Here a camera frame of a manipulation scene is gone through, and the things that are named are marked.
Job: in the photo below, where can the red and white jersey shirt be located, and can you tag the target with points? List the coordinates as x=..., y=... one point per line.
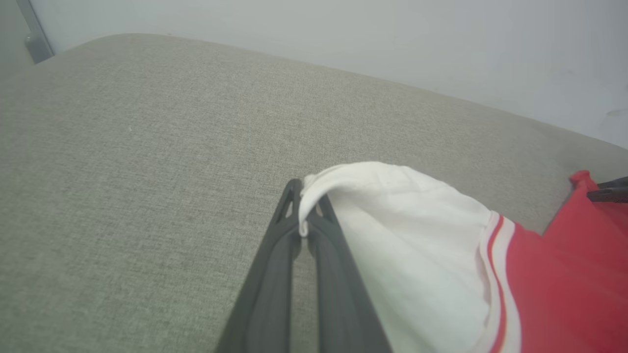
x=431, y=255

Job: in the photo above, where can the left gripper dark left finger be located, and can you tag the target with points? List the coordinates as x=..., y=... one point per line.
x=270, y=294

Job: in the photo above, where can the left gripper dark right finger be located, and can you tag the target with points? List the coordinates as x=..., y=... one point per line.
x=338, y=304

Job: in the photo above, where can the grey fabric sofa cushion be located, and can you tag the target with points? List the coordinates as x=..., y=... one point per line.
x=147, y=171

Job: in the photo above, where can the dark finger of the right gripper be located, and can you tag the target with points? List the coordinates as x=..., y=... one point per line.
x=608, y=196
x=615, y=183

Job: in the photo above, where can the grey metal frame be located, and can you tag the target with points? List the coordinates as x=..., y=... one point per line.
x=37, y=39

